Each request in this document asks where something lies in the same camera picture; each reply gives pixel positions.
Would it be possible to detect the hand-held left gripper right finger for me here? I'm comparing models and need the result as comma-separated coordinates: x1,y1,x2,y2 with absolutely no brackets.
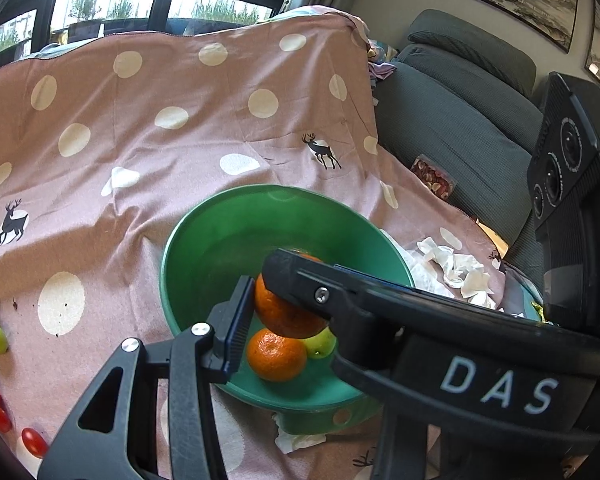
377,397,438,480

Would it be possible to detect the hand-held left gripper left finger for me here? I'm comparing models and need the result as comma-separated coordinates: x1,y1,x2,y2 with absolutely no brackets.
37,275,257,480

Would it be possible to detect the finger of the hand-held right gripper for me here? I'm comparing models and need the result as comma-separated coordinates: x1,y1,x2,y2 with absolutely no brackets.
261,248,417,332

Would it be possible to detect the orange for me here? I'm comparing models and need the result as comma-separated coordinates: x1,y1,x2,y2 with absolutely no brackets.
254,251,335,340
246,328,308,383

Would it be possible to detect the green plastic bowl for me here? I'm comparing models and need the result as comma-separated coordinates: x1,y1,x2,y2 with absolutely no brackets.
159,184,416,435

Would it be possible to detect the small green lime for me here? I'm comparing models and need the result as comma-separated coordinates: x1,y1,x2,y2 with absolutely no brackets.
302,327,338,360

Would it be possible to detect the crumpled white tissue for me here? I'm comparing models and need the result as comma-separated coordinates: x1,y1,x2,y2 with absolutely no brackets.
416,236,498,308
272,412,328,453

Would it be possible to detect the clear snack packet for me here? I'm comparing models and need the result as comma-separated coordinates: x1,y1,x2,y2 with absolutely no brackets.
410,156,456,203

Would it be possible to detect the pink polka dot deer blanket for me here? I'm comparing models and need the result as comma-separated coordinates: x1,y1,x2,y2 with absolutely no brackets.
0,7,508,480

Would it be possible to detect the grey green sofa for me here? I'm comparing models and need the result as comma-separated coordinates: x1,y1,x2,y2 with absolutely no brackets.
372,8,551,291

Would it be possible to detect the colourful clothes pile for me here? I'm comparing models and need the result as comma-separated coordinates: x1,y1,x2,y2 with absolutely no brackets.
362,35,398,93

